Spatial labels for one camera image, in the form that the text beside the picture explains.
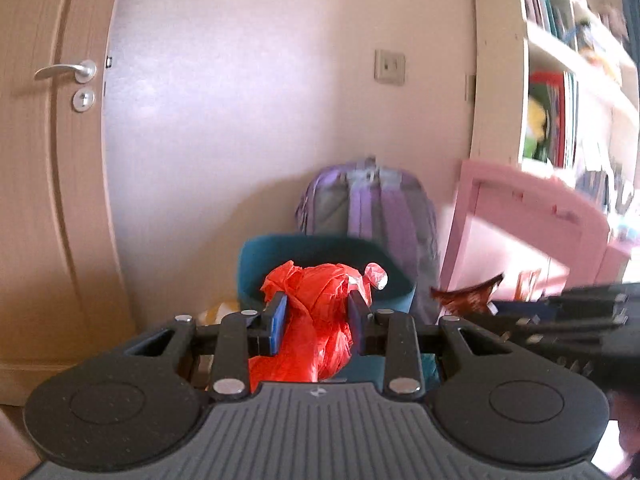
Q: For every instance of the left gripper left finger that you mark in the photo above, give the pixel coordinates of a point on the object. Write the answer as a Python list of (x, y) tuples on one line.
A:
[(241, 336)]

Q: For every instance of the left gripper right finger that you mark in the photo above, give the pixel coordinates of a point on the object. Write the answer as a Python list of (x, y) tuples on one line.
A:
[(385, 350)]

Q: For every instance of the red plastic bag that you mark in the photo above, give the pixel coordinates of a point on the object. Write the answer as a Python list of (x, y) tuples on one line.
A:
[(316, 342)]

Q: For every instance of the brown snack wrapper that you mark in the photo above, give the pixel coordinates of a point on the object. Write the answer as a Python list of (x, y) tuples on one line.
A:
[(465, 301)]

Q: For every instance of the teal trash bin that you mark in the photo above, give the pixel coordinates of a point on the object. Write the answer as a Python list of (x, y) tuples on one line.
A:
[(260, 255)]

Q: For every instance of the pink chair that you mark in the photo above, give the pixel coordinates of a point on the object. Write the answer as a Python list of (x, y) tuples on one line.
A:
[(544, 214)]

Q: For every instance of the purple backpack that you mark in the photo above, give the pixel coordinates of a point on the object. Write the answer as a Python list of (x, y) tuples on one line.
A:
[(386, 206)]

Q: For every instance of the wooden door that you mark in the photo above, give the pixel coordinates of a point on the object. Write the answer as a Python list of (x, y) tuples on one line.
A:
[(62, 294)]

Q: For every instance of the yellow green plush toy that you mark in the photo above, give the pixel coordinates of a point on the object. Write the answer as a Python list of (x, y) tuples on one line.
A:
[(535, 144)]

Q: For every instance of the cream bookshelf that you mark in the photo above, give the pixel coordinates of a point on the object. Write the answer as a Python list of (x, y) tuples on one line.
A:
[(588, 85)]

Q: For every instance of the silver door lock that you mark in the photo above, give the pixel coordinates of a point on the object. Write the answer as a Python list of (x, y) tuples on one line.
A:
[(83, 99)]

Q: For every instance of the row of books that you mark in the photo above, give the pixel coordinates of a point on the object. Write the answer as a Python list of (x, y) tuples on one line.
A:
[(550, 15)]

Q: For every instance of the wall socket plate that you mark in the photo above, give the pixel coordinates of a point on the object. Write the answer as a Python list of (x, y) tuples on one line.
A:
[(389, 67)]

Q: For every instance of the silver door handle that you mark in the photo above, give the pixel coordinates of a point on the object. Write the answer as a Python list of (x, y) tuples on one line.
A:
[(82, 72)]

